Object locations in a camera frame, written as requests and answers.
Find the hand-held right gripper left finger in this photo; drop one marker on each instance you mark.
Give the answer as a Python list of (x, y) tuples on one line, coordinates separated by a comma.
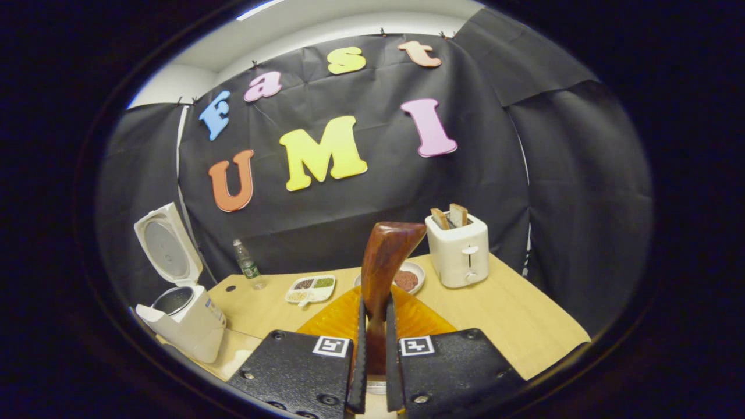
[(358, 372)]

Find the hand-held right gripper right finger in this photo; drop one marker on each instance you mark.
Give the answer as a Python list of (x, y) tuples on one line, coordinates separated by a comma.
[(393, 372)]

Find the brown wooden spoon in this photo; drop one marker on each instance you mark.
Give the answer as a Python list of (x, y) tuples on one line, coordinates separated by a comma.
[(387, 256)]

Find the white rice cooker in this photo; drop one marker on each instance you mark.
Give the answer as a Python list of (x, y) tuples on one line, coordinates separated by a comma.
[(192, 331)]

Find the brown meat patty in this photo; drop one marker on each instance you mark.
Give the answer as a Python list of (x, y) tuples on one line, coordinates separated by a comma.
[(406, 280)]

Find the white divided grain dish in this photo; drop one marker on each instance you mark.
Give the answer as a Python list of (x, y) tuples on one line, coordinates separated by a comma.
[(311, 289)]

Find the white round plate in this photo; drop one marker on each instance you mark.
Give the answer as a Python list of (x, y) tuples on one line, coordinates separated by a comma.
[(420, 273)]

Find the white toaster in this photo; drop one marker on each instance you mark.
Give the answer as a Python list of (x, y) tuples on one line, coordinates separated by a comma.
[(460, 259)]

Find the clear green-label water bottle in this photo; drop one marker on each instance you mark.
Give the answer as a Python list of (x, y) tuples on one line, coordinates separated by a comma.
[(250, 270)]

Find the toast slice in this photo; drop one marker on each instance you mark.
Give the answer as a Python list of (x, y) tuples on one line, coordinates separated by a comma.
[(440, 219), (458, 215)]

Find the black backdrop cloth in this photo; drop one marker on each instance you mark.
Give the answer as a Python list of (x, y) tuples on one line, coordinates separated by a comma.
[(524, 203)]

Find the large ceiling light panel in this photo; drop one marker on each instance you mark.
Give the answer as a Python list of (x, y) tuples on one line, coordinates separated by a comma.
[(259, 9)]

